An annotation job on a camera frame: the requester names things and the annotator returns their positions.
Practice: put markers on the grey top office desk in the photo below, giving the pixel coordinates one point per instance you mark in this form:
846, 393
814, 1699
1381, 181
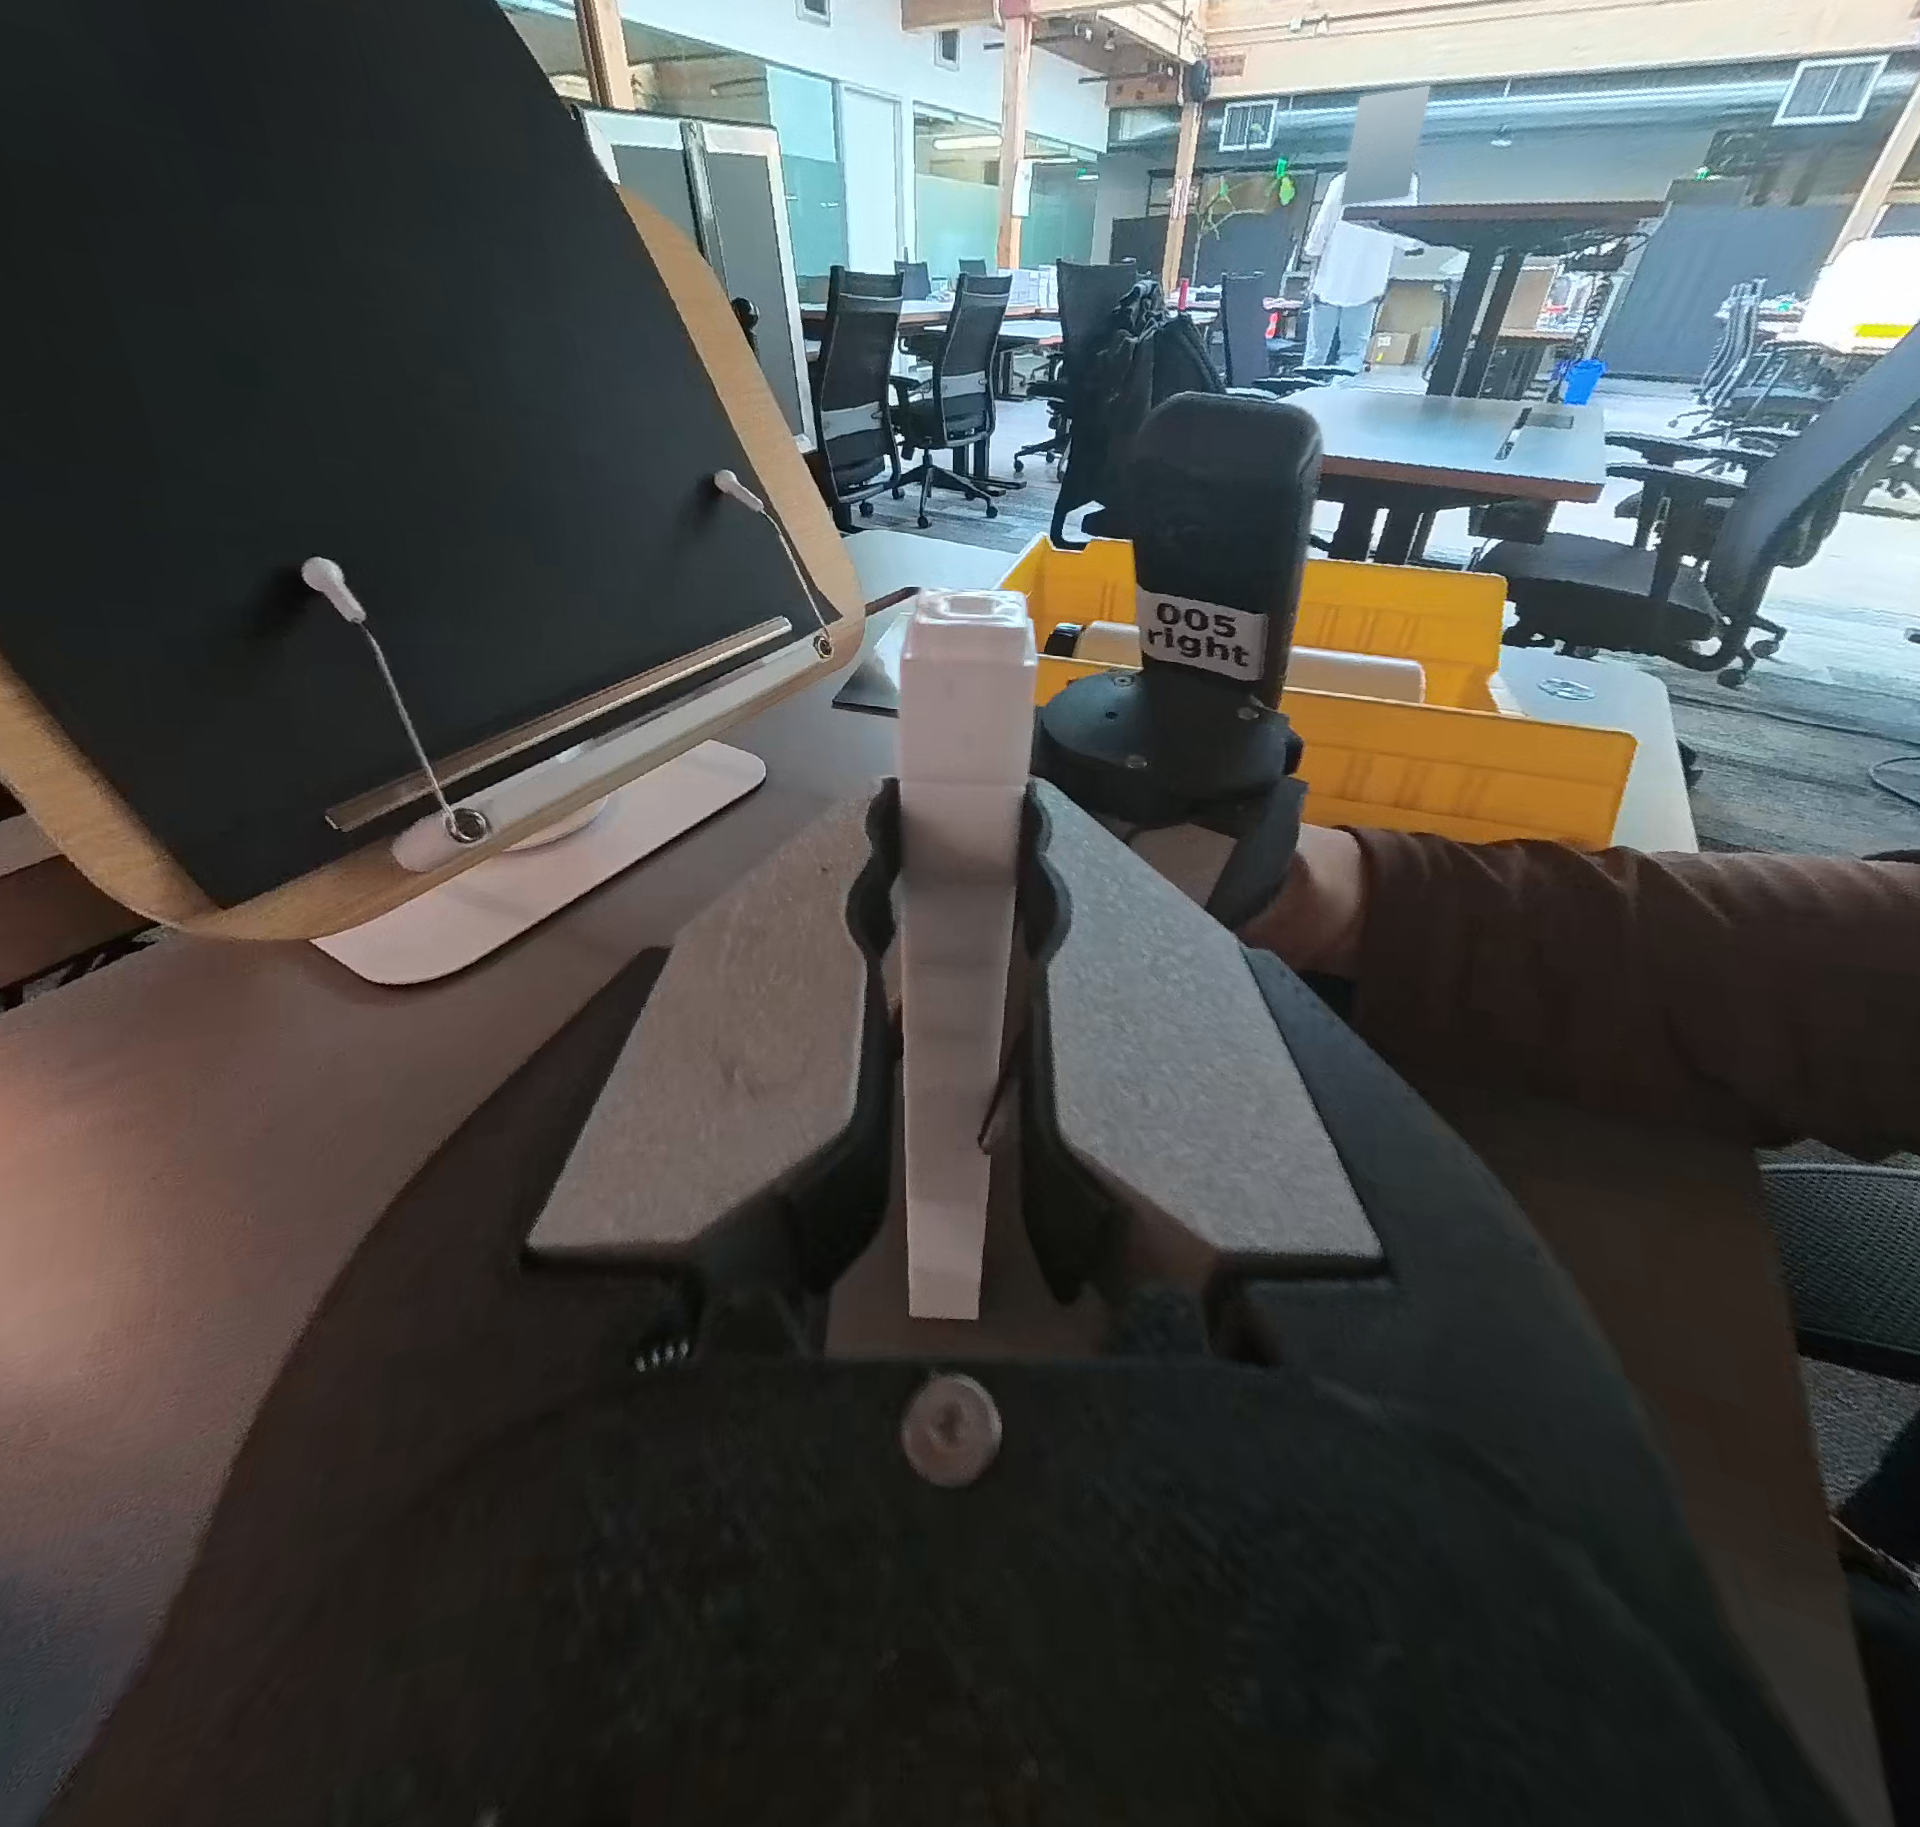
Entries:
1440, 441

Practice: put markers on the grey framed dark panel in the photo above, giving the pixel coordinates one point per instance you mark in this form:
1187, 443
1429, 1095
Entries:
721, 253

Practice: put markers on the white block stack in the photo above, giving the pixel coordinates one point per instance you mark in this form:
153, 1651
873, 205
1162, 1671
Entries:
960, 809

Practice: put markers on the blue waste bin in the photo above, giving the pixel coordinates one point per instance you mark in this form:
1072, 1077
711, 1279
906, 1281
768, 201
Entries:
1583, 381

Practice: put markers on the person's right forearm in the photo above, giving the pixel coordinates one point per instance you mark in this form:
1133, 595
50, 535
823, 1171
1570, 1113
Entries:
1651, 989

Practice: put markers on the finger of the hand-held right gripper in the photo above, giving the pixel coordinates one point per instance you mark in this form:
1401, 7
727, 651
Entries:
1178, 861

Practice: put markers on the person's right hand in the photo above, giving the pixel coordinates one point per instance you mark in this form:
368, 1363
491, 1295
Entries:
1320, 899

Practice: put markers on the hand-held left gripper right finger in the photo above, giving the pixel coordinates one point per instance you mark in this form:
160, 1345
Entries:
1185, 1079

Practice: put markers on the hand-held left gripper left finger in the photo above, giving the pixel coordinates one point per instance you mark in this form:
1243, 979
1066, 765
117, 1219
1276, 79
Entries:
721, 1063

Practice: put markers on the black office chair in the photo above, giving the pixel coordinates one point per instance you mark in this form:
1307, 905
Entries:
1695, 569
953, 387
854, 387

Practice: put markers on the black hanging jacket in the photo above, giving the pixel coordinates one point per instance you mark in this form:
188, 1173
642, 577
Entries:
1133, 387

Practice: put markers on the black wooden book stand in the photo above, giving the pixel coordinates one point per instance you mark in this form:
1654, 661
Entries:
301, 357

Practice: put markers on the yellow plastic bin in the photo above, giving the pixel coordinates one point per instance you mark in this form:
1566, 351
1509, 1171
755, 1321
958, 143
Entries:
1411, 763

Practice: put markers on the silver metal sheet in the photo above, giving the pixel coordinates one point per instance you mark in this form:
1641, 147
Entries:
871, 685

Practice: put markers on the wall vent grille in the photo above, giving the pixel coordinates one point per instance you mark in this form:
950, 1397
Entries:
1248, 127
1831, 91

